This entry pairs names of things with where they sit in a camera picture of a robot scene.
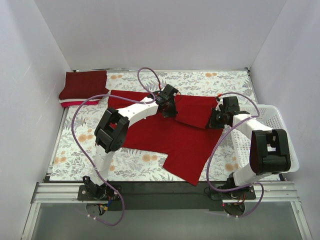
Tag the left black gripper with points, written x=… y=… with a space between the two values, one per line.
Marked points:
x=169 y=110

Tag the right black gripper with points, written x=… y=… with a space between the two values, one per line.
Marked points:
x=213 y=122

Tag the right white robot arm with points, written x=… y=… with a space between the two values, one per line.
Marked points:
x=269 y=152

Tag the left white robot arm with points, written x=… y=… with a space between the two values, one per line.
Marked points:
x=111 y=131

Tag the folded pink t-shirt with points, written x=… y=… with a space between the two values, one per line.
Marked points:
x=70 y=104

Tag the folded dark red t-shirt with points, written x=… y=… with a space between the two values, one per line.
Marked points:
x=83 y=85

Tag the floral table mat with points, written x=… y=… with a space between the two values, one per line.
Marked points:
x=76 y=143

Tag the folded white t-shirt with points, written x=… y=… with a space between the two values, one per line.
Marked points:
x=78 y=100

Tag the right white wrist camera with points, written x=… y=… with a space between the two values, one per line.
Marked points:
x=220 y=104

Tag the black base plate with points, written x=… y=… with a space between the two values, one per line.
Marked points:
x=176 y=195

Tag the aluminium frame rail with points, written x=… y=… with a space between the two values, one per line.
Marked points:
x=274 y=191

